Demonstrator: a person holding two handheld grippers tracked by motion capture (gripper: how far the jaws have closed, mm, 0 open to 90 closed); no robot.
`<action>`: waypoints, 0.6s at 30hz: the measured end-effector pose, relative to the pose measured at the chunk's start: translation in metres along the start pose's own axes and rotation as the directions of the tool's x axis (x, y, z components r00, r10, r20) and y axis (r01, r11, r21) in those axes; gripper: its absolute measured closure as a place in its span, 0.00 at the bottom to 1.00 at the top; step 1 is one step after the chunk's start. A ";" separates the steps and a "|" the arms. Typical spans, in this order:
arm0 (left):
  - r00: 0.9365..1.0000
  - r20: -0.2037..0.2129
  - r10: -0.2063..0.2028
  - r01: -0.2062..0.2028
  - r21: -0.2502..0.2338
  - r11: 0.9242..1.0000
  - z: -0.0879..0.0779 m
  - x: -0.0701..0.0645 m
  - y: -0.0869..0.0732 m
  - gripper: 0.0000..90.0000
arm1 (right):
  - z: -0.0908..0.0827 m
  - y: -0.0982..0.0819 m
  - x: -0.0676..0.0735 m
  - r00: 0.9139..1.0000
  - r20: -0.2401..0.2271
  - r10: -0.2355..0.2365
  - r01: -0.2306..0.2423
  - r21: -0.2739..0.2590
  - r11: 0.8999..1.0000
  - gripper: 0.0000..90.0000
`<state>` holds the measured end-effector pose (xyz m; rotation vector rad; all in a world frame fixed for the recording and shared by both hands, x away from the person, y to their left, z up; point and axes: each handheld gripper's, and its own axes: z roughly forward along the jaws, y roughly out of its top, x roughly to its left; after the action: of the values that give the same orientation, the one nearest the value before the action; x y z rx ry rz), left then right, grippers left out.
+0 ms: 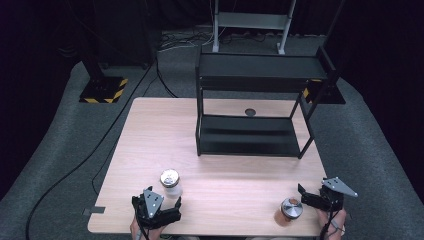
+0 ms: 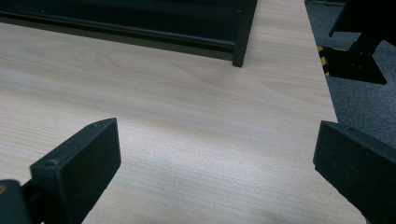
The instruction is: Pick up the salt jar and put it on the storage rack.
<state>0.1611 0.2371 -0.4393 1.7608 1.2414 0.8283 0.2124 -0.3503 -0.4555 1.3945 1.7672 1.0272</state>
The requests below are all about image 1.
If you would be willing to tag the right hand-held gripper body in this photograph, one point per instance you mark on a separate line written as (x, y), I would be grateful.
(336, 188)

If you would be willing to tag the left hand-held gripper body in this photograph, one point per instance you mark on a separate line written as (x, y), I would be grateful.
(153, 201)

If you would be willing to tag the glass jar of orange spice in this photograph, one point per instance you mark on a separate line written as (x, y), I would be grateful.
(290, 209)

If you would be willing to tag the glass jar of white powder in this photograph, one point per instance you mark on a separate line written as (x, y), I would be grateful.
(170, 181)

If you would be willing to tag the black two-tier metal rack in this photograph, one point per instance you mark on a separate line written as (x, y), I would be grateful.
(250, 133)

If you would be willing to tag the person's right hand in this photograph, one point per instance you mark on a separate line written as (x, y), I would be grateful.
(336, 221)

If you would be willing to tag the person's left hand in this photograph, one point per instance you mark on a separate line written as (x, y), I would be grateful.
(146, 234)

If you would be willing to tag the grey tape strip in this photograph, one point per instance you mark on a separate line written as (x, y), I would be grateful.
(95, 210)

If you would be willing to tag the black stand with striped base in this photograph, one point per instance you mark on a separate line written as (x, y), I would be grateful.
(328, 93)
(103, 88)

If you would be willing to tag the round grey table grommet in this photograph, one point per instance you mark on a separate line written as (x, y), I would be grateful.
(250, 112)

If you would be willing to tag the black cabinet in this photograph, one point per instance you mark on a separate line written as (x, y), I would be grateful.
(126, 33)

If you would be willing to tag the grey metal stand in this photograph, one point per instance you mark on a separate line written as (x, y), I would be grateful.
(251, 20)

